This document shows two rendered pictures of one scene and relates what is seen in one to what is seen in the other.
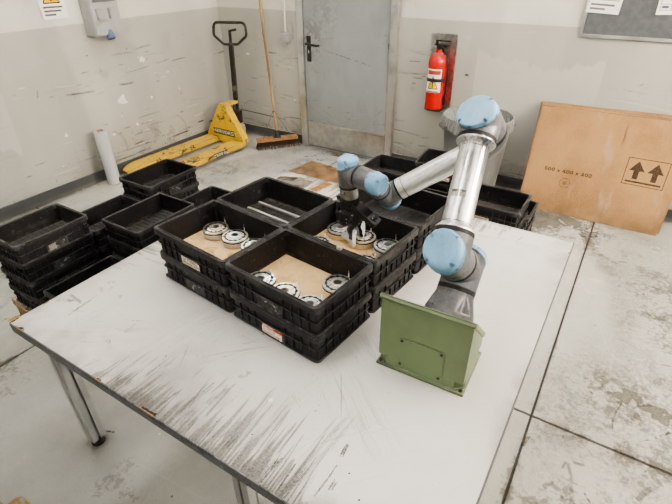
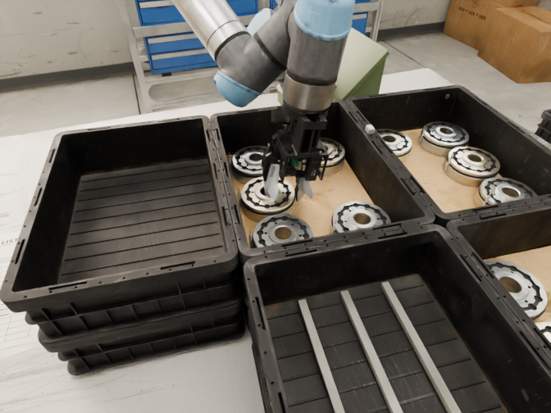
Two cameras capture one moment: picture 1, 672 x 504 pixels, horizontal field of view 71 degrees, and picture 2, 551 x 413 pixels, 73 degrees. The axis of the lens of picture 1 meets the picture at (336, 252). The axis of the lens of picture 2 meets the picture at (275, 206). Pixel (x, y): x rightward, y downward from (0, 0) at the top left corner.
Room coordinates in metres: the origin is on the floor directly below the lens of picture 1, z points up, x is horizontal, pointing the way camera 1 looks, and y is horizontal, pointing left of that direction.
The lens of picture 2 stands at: (1.96, 0.23, 1.32)
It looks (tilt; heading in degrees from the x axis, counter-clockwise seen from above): 43 degrees down; 218
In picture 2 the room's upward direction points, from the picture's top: straight up
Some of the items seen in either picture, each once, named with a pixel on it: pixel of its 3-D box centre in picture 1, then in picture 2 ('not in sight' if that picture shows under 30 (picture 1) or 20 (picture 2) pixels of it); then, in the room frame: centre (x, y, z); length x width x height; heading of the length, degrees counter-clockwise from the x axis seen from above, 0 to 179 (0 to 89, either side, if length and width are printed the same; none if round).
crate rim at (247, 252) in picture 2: (352, 230); (303, 163); (1.50, -0.06, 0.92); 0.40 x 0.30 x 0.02; 52
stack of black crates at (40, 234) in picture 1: (50, 258); not in sight; (2.18, 1.58, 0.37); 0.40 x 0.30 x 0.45; 148
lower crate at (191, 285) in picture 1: (224, 265); not in sight; (1.52, 0.44, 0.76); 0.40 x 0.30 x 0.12; 52
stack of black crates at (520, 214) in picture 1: (484, 230); not in sight; (2.45, -0.90, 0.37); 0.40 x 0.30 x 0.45; 58
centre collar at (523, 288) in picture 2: not in sight; (509, 285); (1.50, 0.31, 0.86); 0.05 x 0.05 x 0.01
